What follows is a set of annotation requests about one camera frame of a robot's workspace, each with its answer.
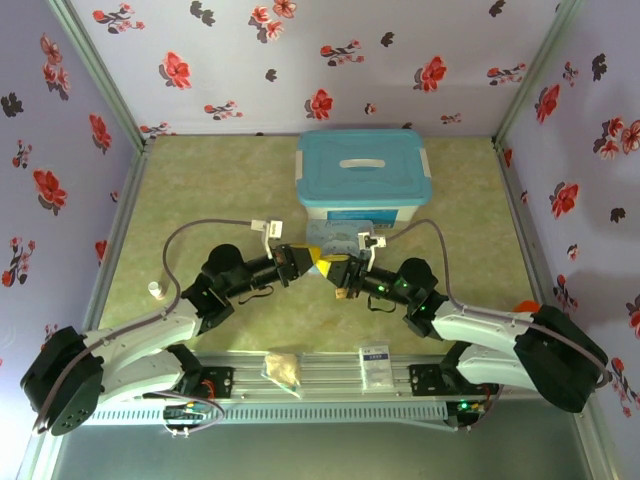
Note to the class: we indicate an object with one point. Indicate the storage box with blue lid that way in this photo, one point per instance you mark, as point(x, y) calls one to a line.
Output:
point(362, 170)

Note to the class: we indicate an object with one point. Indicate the clear bag with beige contents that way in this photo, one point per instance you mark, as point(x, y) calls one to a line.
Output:
point(282, 370)

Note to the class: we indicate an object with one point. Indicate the white packet with blue label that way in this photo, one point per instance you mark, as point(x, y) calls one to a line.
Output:
point(375, 365)

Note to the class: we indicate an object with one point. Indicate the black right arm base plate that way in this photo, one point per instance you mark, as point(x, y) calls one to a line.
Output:
point(430, 380)

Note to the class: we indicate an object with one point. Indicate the control circuit board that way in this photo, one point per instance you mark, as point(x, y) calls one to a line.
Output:
point(470, 407)
point(187, 414)

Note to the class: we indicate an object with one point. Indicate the small blue cartoon tin box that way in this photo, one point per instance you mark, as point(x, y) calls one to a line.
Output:
point(335, 235)

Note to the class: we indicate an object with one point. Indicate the grey frame post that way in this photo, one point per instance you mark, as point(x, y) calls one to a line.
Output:
point(537, 70)
point(95, 72)

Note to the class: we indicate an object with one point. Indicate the left control circuit board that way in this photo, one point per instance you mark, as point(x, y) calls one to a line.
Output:
point(187, 414)

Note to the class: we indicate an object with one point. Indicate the right control circuit board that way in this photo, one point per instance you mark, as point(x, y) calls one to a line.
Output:
point(470, 407)

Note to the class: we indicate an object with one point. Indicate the orange plastic bottle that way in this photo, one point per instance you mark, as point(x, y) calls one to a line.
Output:
point(527, 305)

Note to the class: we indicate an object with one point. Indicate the aluminium mounting rail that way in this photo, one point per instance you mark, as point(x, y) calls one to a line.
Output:
point(330, 375)

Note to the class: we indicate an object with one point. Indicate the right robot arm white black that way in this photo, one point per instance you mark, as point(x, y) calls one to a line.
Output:
point(480, 325)

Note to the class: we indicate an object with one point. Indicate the small white plastic bottle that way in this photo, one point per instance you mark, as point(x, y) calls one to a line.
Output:
point(156, 290)

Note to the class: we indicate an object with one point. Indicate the grey table side rail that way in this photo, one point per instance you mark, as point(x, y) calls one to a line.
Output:
point(522, 225)
point(117, 235)

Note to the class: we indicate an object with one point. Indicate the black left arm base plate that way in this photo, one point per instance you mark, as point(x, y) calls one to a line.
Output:
point(215, 382)

